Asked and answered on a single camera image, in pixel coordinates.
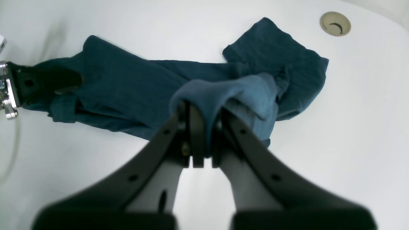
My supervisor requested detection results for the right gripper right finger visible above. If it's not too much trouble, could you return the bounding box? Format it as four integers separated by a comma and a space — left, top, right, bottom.
213, 109, 377, 230

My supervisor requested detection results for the left table cable grommet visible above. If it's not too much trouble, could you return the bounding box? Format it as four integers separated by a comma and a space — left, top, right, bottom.
320, 11, 351, 37

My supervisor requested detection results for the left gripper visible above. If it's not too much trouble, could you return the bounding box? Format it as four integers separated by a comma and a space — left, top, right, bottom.
0, 61, 83, 120

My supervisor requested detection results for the dark navy t-shirt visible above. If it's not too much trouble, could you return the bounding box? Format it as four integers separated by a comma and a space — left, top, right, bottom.
23, 18, 329, 147

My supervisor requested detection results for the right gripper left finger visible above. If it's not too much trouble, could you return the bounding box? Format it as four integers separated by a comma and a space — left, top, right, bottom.
32, 101, 205, 230

